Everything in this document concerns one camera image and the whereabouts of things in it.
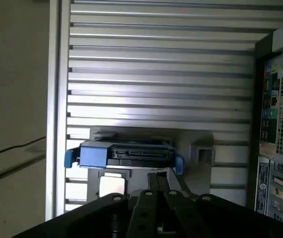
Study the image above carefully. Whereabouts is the grey parts rack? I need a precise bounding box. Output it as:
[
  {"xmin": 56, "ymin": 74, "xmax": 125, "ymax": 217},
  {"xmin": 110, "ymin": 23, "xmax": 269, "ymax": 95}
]
[{"xmin": 86, "ymin": 126, "xmax": 216, "ymax": 199}]

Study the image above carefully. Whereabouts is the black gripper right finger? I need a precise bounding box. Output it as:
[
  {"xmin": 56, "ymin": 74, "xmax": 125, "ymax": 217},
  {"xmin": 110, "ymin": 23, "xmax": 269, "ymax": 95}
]
[{"xmin": 158, "ymin": 168, "xmax": 206, "ymax": 238}]

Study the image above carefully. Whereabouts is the silver CPU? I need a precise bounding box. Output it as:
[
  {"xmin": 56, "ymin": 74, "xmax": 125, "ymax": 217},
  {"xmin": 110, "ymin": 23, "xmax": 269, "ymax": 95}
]
[{"xmin": 99, "ymin": 175, "xmax": 126, "ymax": 195}]

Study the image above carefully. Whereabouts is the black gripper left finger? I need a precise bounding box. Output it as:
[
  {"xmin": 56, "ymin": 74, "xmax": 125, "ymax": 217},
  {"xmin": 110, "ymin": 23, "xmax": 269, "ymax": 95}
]
[{"xmin": 126, "ymin": 173, "xmax": 160, "ymax": 238}]

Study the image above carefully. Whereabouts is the hard disk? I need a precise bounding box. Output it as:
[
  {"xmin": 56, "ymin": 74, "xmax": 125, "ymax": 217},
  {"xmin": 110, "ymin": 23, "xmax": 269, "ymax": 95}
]
[{"xmin": 66, "ymin": 138, "xmax": 185, "ymax": 176}]

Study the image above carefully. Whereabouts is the thin black floor cable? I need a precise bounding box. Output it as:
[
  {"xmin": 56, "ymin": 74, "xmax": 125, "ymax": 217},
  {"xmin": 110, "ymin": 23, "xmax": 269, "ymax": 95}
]
[{"xmin": 0, "ymin": 137, "xmax": 47, "ymax": 159}]

